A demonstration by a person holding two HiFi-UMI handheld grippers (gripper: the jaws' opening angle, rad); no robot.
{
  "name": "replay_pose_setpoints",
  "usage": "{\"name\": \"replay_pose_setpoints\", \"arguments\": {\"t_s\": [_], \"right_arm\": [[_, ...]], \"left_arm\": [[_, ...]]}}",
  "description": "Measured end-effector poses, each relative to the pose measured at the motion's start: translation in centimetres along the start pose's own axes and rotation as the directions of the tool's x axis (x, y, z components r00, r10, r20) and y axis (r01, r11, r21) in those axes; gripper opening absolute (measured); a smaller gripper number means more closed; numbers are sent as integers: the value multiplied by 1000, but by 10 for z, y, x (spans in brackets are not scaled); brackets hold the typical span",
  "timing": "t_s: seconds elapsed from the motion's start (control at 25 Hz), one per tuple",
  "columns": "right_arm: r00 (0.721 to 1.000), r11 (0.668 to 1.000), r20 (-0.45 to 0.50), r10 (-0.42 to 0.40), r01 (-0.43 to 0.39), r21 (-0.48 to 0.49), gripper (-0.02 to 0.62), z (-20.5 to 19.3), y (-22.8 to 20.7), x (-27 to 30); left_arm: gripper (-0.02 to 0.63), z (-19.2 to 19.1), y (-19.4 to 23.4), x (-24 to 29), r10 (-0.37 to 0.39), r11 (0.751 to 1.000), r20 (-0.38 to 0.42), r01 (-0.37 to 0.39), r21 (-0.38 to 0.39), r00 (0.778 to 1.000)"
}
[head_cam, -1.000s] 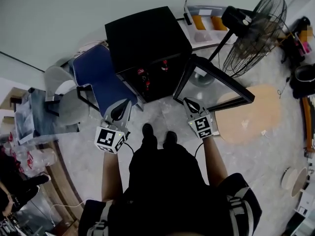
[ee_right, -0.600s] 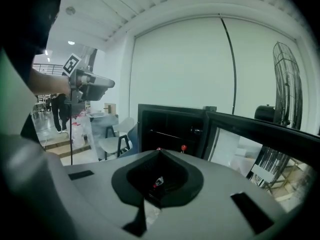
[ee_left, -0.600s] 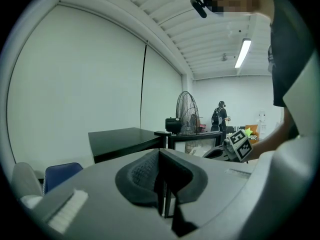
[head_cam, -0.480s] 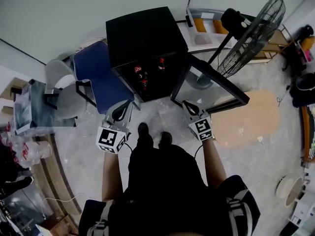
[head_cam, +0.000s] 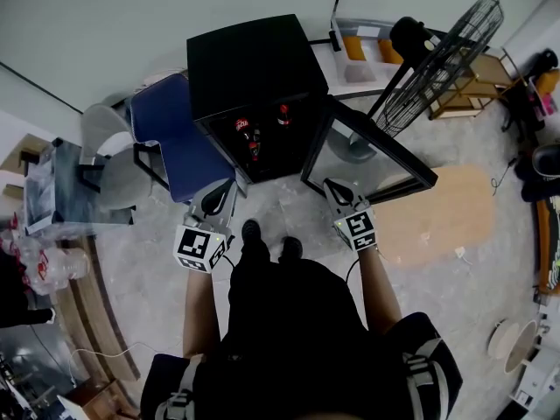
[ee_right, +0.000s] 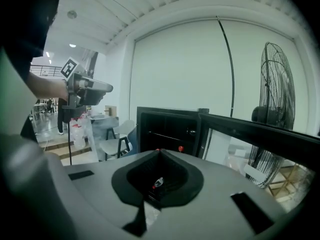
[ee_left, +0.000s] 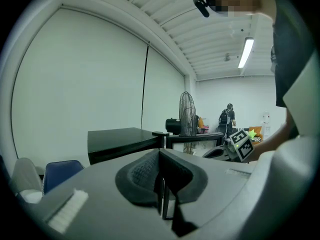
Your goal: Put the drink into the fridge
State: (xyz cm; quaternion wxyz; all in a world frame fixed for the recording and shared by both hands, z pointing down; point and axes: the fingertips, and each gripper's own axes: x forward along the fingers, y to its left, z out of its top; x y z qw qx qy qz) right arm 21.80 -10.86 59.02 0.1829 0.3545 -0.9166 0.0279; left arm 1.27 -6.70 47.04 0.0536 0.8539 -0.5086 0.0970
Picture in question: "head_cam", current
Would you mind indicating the person's black shoe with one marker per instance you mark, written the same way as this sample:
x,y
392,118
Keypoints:
x,y
292,247
251,230

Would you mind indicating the person's body in black clothes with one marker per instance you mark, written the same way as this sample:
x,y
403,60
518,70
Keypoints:
x,y
297,344

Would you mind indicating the white round disc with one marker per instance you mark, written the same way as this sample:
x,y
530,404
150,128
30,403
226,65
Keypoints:
x,y
503,344

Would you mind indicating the black standing fan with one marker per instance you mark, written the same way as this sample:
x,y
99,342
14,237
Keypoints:
x,y
407,33

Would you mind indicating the person's left black shoe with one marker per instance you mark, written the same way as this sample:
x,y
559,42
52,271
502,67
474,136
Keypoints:
x,y
251,230

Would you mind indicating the beige wooden shelf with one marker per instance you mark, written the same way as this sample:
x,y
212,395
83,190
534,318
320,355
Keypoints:
x,y
22,160

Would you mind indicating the wooden rack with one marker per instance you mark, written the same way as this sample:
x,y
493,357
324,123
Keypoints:
x,y
481,77

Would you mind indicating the orange long board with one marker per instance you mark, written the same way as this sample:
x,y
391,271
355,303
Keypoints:
x,y
547,247

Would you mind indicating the black bag pile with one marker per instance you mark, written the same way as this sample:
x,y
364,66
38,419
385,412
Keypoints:
x,y
531,186

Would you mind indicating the black stand with bags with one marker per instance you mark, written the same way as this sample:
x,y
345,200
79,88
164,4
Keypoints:
x,y
525,103

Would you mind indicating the person's right forearm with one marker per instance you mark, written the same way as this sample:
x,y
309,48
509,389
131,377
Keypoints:
x,y
380,291

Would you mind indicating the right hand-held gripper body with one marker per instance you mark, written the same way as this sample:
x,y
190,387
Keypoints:
x,y
359,230

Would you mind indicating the curved wooden plank platform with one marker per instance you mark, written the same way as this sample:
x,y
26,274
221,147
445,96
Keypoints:
x,y
96,313

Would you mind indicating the white power strip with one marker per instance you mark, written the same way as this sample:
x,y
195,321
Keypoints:
x,y
460,252

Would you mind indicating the beige round bowl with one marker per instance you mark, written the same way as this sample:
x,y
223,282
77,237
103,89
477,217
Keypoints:
x,y
522,346

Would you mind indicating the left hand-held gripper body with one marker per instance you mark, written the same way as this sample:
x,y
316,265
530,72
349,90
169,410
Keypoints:
x,y
192,245

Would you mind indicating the person's right black shoe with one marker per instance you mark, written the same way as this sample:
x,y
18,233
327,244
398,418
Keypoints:
x,y
292,247

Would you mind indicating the black bin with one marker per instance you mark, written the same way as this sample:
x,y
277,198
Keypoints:
x,y
547,160

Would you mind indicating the small black box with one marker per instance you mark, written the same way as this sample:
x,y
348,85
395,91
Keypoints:
x,y
334,39

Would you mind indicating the glossy grey side table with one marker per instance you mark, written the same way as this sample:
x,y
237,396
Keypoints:
x,y
79,182

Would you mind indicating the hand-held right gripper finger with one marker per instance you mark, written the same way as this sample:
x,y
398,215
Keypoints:
x,y
334,199
354,191

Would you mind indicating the person's left forearm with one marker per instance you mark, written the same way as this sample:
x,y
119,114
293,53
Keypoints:
x,y
201,313

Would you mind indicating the bag of clear plastic bottles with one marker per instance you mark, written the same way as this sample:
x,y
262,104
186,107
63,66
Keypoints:
x,y
52,265

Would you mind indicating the beige cloth bag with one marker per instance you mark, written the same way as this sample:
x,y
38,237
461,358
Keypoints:
x,y
164,79

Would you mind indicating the blue chair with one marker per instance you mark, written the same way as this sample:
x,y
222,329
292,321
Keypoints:
x,y
175,121

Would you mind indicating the black mini fridge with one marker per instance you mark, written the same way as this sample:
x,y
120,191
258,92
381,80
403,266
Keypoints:
x,y
249,68

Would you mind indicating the orange packet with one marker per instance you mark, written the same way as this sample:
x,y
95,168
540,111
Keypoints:
x,y
352,48
389,52

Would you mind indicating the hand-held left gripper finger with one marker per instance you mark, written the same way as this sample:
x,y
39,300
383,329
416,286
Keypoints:
x,y
229,210
201,197

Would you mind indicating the grey chair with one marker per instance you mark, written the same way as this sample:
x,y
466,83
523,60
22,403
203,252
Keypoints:
x,y
118,177

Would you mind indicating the clear plastic storage box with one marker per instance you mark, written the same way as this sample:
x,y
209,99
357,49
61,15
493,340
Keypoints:
x,y
359,74

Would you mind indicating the light wooden low table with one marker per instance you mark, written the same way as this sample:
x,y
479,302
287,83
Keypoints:
x,y
437,217

